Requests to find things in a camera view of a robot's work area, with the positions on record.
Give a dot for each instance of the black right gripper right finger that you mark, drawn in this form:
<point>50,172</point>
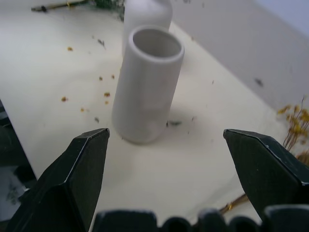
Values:
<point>263,169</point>

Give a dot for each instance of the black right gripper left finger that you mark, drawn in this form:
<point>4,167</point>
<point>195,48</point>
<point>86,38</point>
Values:
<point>72,174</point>

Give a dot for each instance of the white cylindrical ceramic vase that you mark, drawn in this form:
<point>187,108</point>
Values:
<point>147,84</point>

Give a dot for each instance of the white bottle-shaped ceramic vase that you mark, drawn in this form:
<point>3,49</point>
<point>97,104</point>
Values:
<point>147,13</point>

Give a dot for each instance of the yellow dried flower bunch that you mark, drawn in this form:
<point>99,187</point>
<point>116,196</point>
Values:
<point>293,125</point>

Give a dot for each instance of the green dried flower bunch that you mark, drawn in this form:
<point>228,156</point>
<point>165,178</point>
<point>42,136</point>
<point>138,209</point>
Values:
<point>82,6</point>

